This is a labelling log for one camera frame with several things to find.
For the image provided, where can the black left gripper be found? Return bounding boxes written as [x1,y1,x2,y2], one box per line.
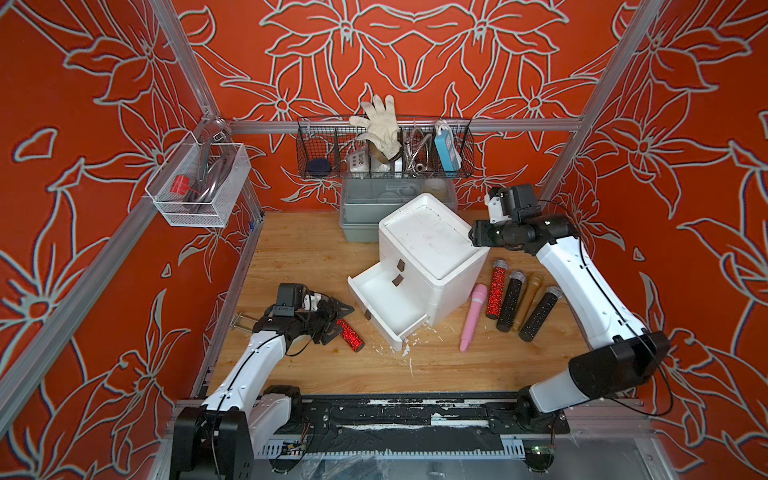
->
[293,296,353,343]

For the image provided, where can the red glitter microphone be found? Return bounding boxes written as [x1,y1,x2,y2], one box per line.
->
[336,319,365,353]
[486,258,509,320]

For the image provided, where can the gold microphone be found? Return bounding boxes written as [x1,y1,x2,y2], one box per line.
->
[511,273,544,332]

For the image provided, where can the pink microphone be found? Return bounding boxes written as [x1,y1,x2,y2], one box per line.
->
[459,283,488,353]

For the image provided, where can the black glitter microphone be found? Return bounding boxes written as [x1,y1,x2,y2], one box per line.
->
[519,286,563,342]

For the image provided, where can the white drawer cabinet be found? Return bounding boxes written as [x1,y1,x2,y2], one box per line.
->
[348,193,490,351]

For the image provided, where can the black microphone silver head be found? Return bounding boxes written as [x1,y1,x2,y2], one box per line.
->
[496,270,527,333]

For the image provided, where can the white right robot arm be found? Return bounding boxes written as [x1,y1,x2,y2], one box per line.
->
[469,184,671,418]

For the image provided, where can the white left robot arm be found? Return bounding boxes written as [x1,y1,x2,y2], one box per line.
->
[169,283,355,479]

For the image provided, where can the blue white box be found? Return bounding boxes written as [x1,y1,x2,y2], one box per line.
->
[433,120,462,177]

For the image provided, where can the grey plastic storage box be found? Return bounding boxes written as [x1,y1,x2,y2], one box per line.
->
[340,178,458,243]

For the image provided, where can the dark blue round object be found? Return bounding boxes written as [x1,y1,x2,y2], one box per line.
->
[306,158,333,178]

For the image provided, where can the white work glove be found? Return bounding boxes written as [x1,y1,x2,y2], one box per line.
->
[349,95,401,161]

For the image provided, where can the white power strip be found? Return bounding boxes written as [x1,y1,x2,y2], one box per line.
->
[345,148,370,174]

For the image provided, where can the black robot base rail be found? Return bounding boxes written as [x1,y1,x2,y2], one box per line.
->
[249,392,571,454]

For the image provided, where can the metal coiled hose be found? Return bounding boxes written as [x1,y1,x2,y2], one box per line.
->
[403,128,434,174]

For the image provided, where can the black wire wall basket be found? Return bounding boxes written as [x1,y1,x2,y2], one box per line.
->
[295,116,478,179]

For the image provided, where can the white wire wall basket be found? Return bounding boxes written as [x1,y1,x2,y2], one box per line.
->
[145,133,250,228]

